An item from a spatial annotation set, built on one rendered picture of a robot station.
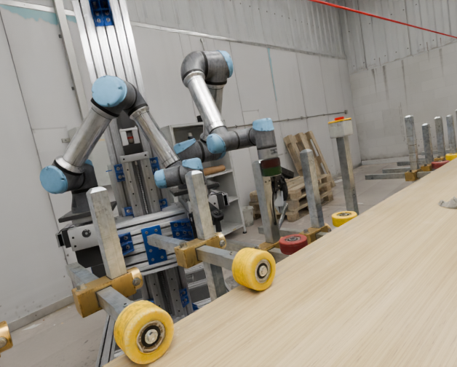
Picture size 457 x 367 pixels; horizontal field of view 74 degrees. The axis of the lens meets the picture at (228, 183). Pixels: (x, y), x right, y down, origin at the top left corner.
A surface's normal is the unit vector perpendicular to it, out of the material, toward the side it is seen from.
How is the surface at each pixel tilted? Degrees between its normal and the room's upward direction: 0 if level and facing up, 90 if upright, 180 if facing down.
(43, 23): 90
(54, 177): 95
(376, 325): 0
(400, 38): 90
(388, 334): 0
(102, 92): 85
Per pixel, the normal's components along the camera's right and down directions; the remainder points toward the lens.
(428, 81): -0.68, 0.22
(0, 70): 0.71, -0.05
